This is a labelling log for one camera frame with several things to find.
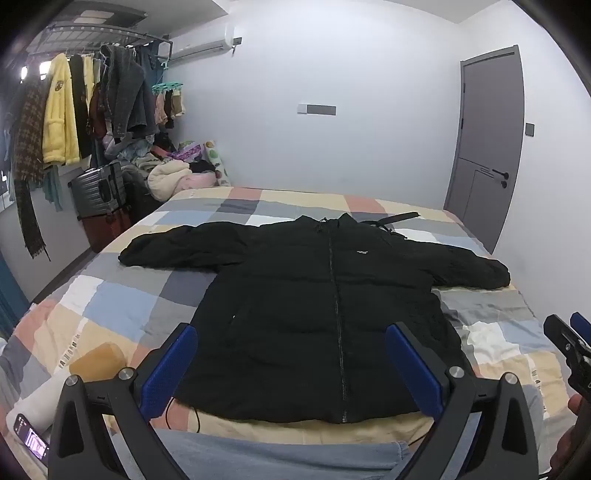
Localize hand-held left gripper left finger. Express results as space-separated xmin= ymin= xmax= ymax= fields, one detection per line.
xmin=48 ymin=323 xmax=199 ymax=480

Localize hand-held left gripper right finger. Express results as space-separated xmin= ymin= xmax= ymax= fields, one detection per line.
xmin=385 ymin=322 xmax=541 ymax=480

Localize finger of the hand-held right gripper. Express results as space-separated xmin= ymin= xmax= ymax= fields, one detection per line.
xmin=570 ymin=312 xmax=591 ymax=344
xmin=543 ymin=315 xmax=586 ymax=358

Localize black puffer jacket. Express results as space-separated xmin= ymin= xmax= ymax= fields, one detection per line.
xmin=117 ymin=213 xmax=511 ymax=424

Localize metal clothes rack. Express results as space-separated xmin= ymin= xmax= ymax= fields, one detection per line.
xmin=28 ymin=23 xmax=174 ymax=63

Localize person's right hand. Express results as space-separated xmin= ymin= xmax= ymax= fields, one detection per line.
xmin=549 ymin=394 xmax=591 ymax=480

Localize bed with checked sheet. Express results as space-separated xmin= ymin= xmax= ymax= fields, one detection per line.
xmin=0 ymin=186 xmax=578 ymax=480

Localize person's blue jeans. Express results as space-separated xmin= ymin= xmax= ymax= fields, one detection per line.
xmin=111 ymin=429 xmax=411 ymax=480

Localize dark red suitcase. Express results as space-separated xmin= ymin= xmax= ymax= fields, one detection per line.
xmin=81 ymin=208 xmax=134 ymax=254

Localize black belt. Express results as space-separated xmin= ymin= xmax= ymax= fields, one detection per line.
xmin=359 ymin=211 xmax=421 ymax=238

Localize black smartphone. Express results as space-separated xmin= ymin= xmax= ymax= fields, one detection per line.
xmin=13 ymin=414 xmax=51 ymax=460

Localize teal curtain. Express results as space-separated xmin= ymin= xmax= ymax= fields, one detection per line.
xmin=0 ymin=254 xmax=31 ymax=340

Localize cream fluffy blanket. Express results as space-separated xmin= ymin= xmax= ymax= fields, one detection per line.
xmin=147 ymin=159 xmax=192 ymax=202

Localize pink cloth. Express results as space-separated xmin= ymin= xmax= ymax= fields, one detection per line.
xmin=180 ymin=172 xmax=218 ymax=189

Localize grey hard suitcase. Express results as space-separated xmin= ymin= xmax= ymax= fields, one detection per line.
xmin=69 ymin=161 xmax=127 ymax=220

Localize dotted white pillow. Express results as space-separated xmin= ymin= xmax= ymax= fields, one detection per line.
xmin=203 ymin=141 xmax=232 ymax=186

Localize grey door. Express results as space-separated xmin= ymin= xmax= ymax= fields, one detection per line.
xmin=443 ymin=45 xmax=527 ymax=256

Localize purple bag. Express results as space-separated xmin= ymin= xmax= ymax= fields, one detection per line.
xmin=178 ymin=141 xmax=206 ymax=162

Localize brown houndstooth scarf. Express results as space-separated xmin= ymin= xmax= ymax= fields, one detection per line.
xmin=9 ymin=78 xmax=51 ymax=261

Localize green sock hanger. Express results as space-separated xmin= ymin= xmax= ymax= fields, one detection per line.
xmin=151 ymin=83 xmax=186 ymax=130

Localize yellow fleece robe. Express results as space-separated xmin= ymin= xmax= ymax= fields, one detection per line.
xmin=42 ymin=53 xmax=95 ymax=167

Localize white air conditioner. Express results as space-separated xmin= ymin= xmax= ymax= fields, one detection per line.
xmin=168 ymin=23 xmax=243 ymax=61

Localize black cable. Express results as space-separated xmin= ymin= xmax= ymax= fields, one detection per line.
xmin=164 ymin=394 xmax=202 ymax=435

